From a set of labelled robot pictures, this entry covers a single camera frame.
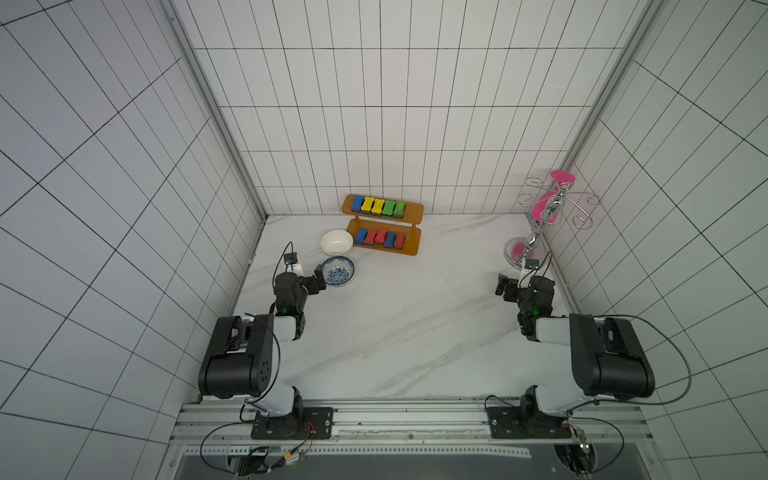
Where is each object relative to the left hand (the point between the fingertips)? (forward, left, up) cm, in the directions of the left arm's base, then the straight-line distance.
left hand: (306, 270), depth 95 cm
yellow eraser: (+21, -19, +9) cm, 30 cm away
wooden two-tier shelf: (+18, -35, +8) cm, 40 cm away
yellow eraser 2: (+21, -23, +10) cm, 32 cm away
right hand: (0, -66, 0) cm, 66 cm away
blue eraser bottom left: (+20, -16, -5) cm, 26 cm away
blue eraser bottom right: (+18, -28, -5) cm, 33 cm away
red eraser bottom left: (+18, -20, -5) cm, 28 cm away
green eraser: (+21, -27, +9) cm, 35 cm away
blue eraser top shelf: (+23, -16, +9) cm, 29 cm away
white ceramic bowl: (+15, -8, -3) cm, 17 cm away
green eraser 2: (+20, -31, +9) cm, 37 cm away
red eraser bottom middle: (+19, -24, -4) cm, 31 cm away
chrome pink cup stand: (+13, -75, +19) cm, 79 cm away
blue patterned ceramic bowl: (+3, -10, -5) cm, 11 cm away
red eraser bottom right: (+17, -31, -5) cm, 36 cm away
